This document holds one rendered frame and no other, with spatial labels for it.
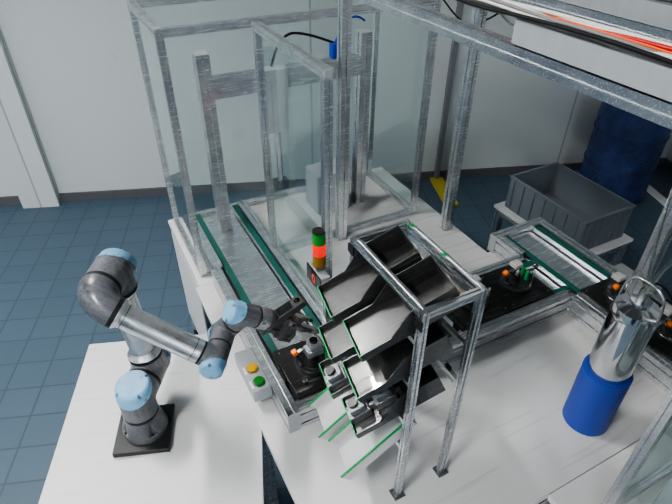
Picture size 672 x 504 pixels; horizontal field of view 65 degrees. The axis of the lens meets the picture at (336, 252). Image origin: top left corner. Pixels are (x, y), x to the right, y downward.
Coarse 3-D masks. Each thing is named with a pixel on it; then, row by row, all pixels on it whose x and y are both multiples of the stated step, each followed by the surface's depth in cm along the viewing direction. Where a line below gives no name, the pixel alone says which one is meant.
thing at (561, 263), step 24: (504, 240) 262; (528, 240) 270; (552, 240) 266; (528, 264) 249; (552, 264) 254; (576, 264) 254; (600, 264) 247; (552, 288) 240; (576, 288) 236; (576, 312) 230; (600, 312) 222; (648, 360) 204
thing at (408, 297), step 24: (360, 240) 142; (432, 240) 142; (384, 264) 134; (456, 264) 134; (480, 288) 127; (480, 312) 130; (408, 384) 136; (456, 384) 148; (408, 408) 140; (456, 408) 153; (408, 432) 148
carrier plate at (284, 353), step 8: (296, 344) 204; (304, 344) 204; (280, 352) 201; (288, 352) 201; (280, 360) 198; (288, 360) 198; (280, 368) 197; (288, 368) 195; (296, 368) 195; (288, 376) 192; (296, 376) 192; (304, 376) 192; (320, 376) 192; (296, 384) 189; (304, 384) 189; (312, 384) 189; (320, 384) 189; (296, 392) 186; (304, 392) 186; (312, 392) 187
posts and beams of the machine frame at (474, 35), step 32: (352, 0) 209; (384, 0) 182; (416, 0) 196; (512, 0) 196; (544, 0) 184; (448, 32) 158; (480, 32) 147; (640, 32) 158; (544, 64) 130; (608, 96) 117; (640, 96) 110; (448, 192) 273; (448, 224) 285
